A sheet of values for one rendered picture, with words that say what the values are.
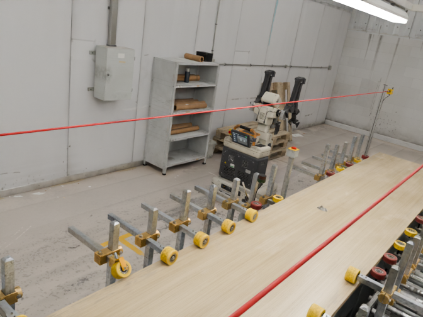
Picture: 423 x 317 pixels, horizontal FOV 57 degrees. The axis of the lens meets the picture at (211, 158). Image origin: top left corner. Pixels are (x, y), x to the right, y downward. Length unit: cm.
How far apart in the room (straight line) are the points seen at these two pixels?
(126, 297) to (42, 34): 322
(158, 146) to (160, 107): 55
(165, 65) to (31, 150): 194
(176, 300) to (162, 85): 379
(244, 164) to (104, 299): 312
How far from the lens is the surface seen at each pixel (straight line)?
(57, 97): 467
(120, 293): 186
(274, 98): 480
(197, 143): 612
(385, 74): 1038
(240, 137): 453
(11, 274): 174
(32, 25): 443
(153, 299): 184
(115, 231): 195
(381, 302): 218
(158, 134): 540
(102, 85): 471
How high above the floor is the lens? 207
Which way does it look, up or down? 19 degrees down
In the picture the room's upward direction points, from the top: 9 degrees clockwise
